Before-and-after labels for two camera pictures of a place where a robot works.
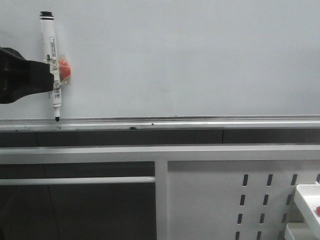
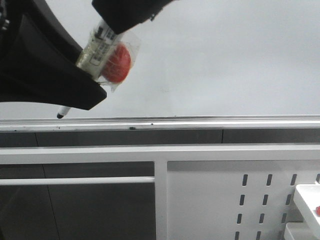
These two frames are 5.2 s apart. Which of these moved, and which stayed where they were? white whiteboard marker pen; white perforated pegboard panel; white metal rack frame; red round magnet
Moved: red round magnet; white whiteboard marker pen
Stayed: white metal rack frame; white perforated pegboard panel
